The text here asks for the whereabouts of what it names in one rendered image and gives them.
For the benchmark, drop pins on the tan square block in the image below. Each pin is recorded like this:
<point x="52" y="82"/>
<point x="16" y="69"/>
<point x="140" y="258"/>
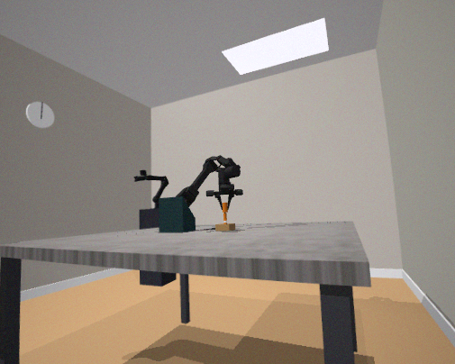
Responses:
<point x="225" y="227"/>

